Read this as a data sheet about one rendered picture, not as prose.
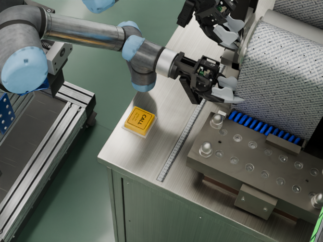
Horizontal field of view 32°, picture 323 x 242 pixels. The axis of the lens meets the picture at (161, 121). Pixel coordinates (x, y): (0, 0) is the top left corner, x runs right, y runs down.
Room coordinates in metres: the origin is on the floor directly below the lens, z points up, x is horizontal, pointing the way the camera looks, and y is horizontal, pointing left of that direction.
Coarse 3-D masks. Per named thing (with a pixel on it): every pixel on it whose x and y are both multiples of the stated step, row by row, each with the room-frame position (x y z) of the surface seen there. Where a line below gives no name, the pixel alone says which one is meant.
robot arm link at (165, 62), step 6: (162, 54) 0.93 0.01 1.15; (168, 54) 0.93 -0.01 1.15; (174, 54) 0.94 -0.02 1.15; (162, 60) 0.91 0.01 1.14; (168, 60) 0.91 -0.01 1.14; (156, 66) 0.91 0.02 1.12; (162, 66) 0.90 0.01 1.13; (168, 66) 0.90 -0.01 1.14; (156, 72) 0.90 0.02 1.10; (162, 72) 0.90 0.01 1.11; (168, 72) 0.89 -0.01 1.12
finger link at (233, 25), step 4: (228, 16) 0.95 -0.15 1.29; (228, 20) 0.95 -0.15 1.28; (232, 20) 0.95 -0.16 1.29; (236, 20) 0.95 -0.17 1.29; (240, 20) 0.94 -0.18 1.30; (220, 24) 0.95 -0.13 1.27; (224, 24) 0.95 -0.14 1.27; (228, 24) 0.95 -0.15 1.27; (232, 24) 0.95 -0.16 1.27; (236, 24) 0.95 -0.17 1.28; (240, 24) 0.94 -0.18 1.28; (244, 24) 0.94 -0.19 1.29; (224, 28) 0.95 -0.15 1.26; (228, 28) 0.94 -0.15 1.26; (232, 28) 0.95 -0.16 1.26; (236, 28) 0.94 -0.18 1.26; (240, 28) 0.94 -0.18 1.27; (236, 32) 0.94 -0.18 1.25; (236, 40) 0.93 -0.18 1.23; (240, 40) 0.93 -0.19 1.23
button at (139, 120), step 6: (138, 108) 0.89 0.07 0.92; (132, 114) 0.87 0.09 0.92; (138, 114) 0.87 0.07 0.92; (144, 114) 0.87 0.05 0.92; (150, 114) 0.87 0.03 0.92; (126, 120) 0.84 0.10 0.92; (132, 120) 0.85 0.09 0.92; (138, 120) 0.85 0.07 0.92; (144, 120) 0.85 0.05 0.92; (150, 120) 0.85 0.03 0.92; (126, 126) 0.83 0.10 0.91; (132, 126) 0.83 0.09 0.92; (138, 126) 0.83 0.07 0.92; (144, 126) 0.83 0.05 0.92; (138, 132) 0.82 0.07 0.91; (144, 132) 0.81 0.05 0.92
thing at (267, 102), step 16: (240, 80) 0.85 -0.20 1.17; (256, 80) 0.83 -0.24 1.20; (240, 96) 0.84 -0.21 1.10; (256, 96) 0.83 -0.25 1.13; (272, 96) 0.81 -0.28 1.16; (288, 96) 0.80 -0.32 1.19; (256, 112) 0.82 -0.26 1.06; (272, 112) 0.81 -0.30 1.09; (288, 112) 0.79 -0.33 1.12; (304, 112) 0.78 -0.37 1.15; (320, 112) 0.76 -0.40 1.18; (288, 128) 0.78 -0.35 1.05; (304, 128) 0.77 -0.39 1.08
